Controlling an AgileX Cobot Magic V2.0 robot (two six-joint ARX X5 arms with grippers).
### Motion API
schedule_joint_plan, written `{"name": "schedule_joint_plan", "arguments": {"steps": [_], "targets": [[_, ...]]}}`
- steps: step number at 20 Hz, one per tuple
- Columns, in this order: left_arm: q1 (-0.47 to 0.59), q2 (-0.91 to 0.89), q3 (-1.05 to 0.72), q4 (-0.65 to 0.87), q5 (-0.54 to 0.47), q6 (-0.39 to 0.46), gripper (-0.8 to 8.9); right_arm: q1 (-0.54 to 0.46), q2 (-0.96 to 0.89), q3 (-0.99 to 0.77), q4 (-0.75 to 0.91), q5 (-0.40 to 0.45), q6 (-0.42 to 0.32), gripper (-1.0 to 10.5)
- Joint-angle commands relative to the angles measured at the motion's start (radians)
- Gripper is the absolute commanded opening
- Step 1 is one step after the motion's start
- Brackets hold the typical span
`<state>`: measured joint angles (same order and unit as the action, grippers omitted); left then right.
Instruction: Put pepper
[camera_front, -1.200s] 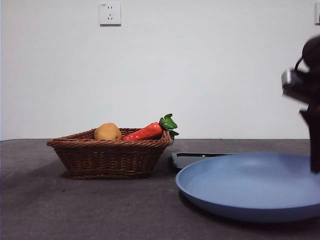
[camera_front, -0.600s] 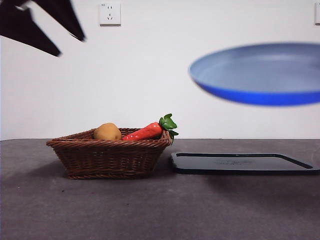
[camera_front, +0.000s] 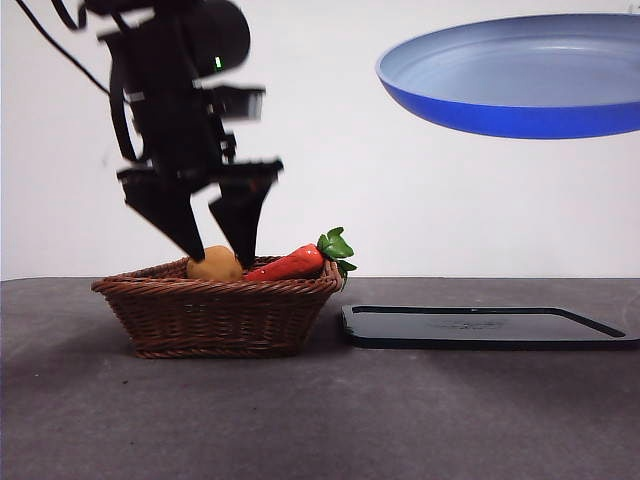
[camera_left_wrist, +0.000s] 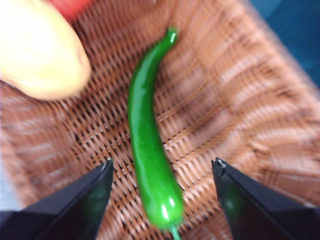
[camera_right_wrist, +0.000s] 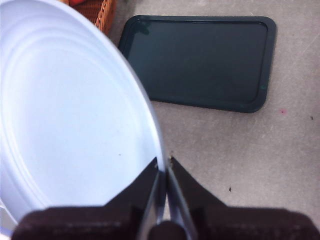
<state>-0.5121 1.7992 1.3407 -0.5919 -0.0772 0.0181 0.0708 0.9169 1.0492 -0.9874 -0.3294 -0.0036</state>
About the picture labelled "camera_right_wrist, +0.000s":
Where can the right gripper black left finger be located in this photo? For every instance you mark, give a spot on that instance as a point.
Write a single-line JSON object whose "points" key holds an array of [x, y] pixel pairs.
{"points": [[100, 222]]}

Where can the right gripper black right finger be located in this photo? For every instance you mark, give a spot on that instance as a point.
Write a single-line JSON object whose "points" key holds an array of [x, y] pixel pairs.
{"points": [[237, 222]]}

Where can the pale blue round plate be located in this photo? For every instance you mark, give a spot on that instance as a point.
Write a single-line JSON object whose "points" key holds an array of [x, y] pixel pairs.
{"points": [[70, 112]]}

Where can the black rectangular tray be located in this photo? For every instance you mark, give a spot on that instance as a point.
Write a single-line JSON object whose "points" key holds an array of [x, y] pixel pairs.
{"points": [[200, 62]]}

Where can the brown wicker basket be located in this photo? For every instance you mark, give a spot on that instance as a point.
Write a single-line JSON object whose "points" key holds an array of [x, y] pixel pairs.
{"points": [[106, 17]]}

